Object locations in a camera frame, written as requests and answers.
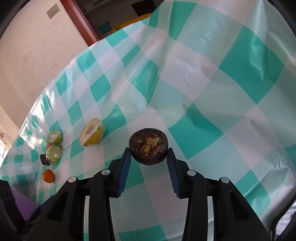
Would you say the dark purple passion fruit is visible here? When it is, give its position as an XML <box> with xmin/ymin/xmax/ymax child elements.
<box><xmin>128</xmin><ymin>128</ymin><xmax>169</xmax><ymax>166</ymax></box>

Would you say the yellow halved fruit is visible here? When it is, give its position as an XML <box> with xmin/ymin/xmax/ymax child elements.
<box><xmin>78</xmin><ymin>118</ymin><xmax>105</xmax><ymax>147</ymax></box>

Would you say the small orange tangerine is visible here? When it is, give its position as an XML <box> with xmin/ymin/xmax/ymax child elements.
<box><xmin>42</xmin><ymin>169</ymin><xmax>55</xmax><ymax>184</ymax></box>

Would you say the green halved fruit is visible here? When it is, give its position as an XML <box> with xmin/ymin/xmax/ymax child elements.
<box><xmin>46</xmin><ymin>129</ymin><xmax>63</xmax><ymax>145</ymax></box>

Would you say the teal white checkered tablecloth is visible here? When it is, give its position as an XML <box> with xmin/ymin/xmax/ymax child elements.
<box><xmin>1</xmin><ymin>1</ymin><xmax>295</xmax><ymax>228</ymax></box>

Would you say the purple cardboard box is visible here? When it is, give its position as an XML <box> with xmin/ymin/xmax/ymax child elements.
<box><xmin>10</xmin><ymin>186</ymin><xmax>39</xmax><ymax>219</ymax></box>

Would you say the red-brown door frame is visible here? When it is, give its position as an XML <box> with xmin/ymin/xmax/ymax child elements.
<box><xmin>60</xmin><ymin>0</ymin><xmax>102</xmax><ymax>46</ymax></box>

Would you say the grey wall switch plate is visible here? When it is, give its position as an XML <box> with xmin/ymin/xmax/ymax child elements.
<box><xmin>47</xmin><ymin>3</ymin><xmax>60</xmax><ymax>19</ymax></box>

